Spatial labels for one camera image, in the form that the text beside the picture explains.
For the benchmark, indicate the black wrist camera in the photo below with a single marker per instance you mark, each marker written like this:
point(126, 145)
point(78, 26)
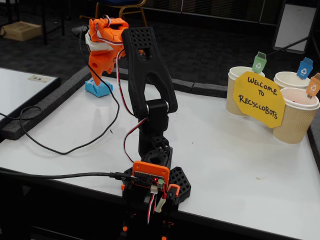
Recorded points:
point(78, 29)

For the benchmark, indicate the orange gripper white tape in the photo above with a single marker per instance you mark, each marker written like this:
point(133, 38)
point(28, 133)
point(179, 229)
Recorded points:
point(97, 60)

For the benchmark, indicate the paper cup with blue tag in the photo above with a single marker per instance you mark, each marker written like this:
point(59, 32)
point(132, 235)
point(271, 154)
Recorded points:
point(287, 78)

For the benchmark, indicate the orange and black robot arm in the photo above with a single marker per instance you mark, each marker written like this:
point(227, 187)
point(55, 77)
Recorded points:
point(140, 62)

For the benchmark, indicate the small paper label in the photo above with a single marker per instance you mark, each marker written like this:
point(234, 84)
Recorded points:
point(40, 79)

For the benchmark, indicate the blue recycling bin tag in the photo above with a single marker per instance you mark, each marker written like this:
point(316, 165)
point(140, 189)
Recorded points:
point(304, 70)

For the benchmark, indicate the paper cup with orange tag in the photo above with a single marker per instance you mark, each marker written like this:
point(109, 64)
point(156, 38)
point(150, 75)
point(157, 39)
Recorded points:
point(297, 125)

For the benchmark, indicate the white panel with black edge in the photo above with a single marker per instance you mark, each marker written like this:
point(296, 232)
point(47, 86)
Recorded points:
point(17, 85)

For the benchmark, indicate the brown cardboard box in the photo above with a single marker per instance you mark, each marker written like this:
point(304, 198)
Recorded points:
point(22, 31)

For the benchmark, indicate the orange cased controller board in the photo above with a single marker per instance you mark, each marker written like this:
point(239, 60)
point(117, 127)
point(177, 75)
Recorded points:
point(150, 167)

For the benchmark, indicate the black metal table frame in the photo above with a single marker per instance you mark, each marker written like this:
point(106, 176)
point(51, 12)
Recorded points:
point(44, 25)

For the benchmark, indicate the orange recycling bin tag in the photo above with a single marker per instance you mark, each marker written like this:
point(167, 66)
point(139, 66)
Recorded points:
point(313, 87)

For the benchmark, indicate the short black foam border strip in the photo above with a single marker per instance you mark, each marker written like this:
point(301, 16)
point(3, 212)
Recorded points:
point(212, 90)

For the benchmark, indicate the servo lead with white connector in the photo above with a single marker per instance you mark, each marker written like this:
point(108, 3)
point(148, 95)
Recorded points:
point(160, 206)

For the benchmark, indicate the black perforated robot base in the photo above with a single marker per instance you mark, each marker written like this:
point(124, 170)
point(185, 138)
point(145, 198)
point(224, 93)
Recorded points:
point(181, 182)

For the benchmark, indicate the blue paper package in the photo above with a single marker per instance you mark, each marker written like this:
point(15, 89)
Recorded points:
point(102, 90)

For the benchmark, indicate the yellow handwritten welcome sign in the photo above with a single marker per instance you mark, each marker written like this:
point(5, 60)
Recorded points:
point(260, 100)

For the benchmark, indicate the gold frame chair blue seat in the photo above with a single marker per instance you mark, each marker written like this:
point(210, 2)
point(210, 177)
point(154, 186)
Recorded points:
point(120, 2)

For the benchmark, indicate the black stand rod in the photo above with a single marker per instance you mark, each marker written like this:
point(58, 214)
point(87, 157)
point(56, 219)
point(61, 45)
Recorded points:
point(287, 46)

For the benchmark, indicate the white board on stand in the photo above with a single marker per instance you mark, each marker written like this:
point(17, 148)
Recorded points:
point(292, 25)

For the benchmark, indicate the paper cup with green tag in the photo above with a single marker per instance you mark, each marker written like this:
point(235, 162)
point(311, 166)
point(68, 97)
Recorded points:
point(231, 102)

